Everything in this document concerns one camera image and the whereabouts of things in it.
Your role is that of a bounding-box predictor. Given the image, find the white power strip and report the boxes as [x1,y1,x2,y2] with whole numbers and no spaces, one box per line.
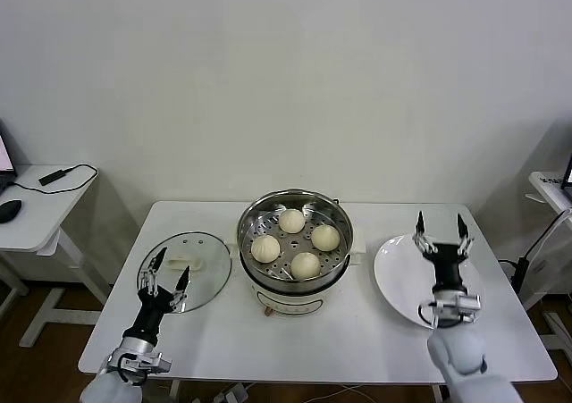
[214,382,251,403]

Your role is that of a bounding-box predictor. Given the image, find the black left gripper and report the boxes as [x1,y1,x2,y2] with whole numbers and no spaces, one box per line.
[122,247,192,345]

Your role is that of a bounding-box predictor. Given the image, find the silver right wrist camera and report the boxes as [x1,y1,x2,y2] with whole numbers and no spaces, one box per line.
[428,292,483,328]

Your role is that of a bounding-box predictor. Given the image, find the perforated steel steamer basket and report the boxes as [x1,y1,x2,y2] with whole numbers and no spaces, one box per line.
[236,189,354,286]

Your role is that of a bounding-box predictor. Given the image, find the laptop beside black mouse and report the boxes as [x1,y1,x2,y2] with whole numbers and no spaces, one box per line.
[0,119,19,194]

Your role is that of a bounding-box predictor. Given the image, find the white electric cooker pot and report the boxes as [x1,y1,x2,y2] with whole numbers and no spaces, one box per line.
[230,232,366,319]

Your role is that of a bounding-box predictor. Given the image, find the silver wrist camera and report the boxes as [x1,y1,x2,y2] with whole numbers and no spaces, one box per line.
[428,292,483,328]
[103,351,174,384]

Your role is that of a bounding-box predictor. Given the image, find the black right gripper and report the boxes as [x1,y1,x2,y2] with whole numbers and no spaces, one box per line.
[413,210,475,293]

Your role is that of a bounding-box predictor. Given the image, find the black adapter with cable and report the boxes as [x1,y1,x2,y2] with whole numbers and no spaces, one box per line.
[0,163,98,194]

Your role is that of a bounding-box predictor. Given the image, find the white side desk with label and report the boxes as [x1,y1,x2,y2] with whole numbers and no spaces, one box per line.
[520,170,572,346]

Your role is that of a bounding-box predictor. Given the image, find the black computer mouse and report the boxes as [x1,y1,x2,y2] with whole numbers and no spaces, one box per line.
[0,198,22,224]

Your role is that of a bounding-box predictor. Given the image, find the black power brick cable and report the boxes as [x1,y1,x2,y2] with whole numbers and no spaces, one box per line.
[496,208,572,295]

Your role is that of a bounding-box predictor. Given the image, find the white steamed baozi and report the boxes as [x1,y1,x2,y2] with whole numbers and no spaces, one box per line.
[250,235,282,264]
[290,250,323,280]
[279,208,307,234]
[310,223,341,251]

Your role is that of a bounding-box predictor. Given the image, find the white side desk with mouse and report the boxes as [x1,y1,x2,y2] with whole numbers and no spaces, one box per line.
[0,164,113,349]

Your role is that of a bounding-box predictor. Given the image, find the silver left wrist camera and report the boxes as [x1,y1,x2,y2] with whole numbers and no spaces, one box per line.
[103,351,174,384]

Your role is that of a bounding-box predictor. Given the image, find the white round plate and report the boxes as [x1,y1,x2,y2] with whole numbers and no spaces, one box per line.
[374,233,487,332]

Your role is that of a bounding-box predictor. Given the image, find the round glass lid white handle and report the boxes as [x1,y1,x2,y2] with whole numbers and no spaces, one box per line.
[137,231,232,314]

